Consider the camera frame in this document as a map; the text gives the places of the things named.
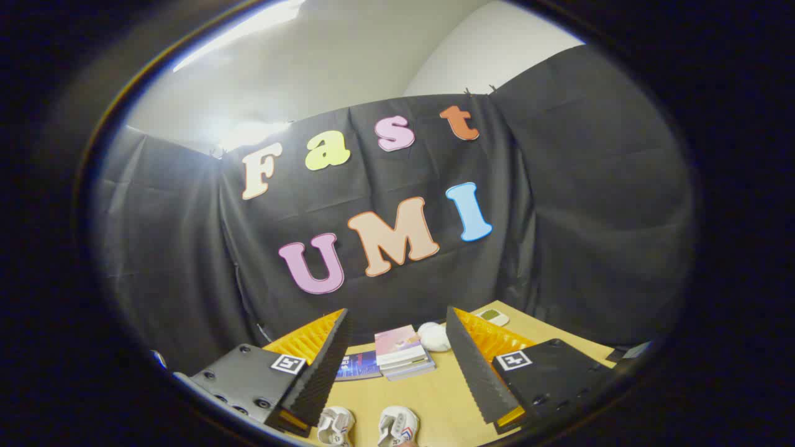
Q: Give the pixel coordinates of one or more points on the black backdrop cloth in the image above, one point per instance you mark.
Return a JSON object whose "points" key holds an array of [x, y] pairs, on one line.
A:
{"points": [[559, 205]]}

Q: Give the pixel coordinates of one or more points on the stack of pink-covered books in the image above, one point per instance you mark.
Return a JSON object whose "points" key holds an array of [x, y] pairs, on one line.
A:
{"points": [[404, 355]]}

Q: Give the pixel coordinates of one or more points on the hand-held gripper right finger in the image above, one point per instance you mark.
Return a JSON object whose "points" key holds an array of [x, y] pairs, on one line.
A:
{"points": [[475, 366]]}

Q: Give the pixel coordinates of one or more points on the white soft toy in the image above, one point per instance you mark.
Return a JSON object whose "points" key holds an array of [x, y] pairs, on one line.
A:
{"points": [[435, 337]]}

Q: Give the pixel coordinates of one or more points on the blue book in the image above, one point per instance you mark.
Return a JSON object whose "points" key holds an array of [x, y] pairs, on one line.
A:
{"points": [[360, 366]]}

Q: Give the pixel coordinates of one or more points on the white remote with green panel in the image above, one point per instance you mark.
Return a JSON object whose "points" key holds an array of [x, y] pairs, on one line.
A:
{"points": [[493, 316]]}

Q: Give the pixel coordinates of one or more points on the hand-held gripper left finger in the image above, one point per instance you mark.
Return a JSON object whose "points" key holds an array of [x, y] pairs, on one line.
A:
{"points": [[323, 366]]}

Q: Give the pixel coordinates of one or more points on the white striped shoe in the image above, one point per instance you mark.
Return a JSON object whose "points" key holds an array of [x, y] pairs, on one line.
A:
{"points": [[335, 426], [396, 427]]}

